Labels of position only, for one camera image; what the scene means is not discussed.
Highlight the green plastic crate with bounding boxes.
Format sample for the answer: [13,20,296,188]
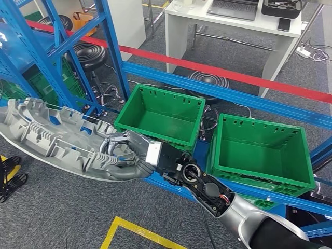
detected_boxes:
[0,80,29,100]
[240,194,279,211]
[207,113,316,198]
[114,84,206,152]
[26,58,88,107]

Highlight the black robot foot mechanism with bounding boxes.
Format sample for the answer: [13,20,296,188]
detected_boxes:
[0,156,29,204]

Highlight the steel tube table leg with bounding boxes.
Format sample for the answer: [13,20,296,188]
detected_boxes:
[148,0,169,37]
[287,3,324,59]

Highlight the black round stool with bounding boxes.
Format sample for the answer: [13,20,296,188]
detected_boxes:
[64,41,125,107]
[36,15,74,34]

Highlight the white cabinet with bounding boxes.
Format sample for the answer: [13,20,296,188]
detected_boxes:
[107,0,146,62]

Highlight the orange bucket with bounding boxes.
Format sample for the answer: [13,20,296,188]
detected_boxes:
[72,12,98,37]

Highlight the black hanging arm cable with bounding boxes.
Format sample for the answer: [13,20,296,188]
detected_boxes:
[200,202,216,249]

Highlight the black floor cables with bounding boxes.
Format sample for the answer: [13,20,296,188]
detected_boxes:
[298,37,332,66]

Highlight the black ribbed round disc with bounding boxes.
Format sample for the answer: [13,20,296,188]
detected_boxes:
[188,70,230,140]

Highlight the red barrier tape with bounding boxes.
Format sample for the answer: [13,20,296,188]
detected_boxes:
[26,19,332,104]

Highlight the white power strip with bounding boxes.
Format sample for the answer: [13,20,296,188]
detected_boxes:
[296,46,312,59]

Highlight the clear plastic dish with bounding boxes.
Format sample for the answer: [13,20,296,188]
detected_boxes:
[172,0,197,11]

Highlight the silver plastic hubcap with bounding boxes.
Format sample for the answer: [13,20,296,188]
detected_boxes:
[0,97,146,183]

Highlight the white desk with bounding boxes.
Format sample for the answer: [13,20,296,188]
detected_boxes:
[164,0,303,99]

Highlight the white thin cable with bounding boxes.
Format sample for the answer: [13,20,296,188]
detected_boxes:
[232,102,256,120]

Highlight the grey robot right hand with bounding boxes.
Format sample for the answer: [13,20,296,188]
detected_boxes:
[100,130,154,181]

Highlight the blue metal shelf rack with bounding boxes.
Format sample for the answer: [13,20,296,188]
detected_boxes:
[0,0,104,116]
[0,0,332,240]

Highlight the grey laptop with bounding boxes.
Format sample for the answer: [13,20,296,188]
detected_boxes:
[207,0,260,21]

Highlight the yellow floor tape square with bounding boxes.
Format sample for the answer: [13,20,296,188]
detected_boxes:
[100,216,188,249]

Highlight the black right wrist camera bracket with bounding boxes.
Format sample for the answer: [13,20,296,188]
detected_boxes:
[145,141,183,174]

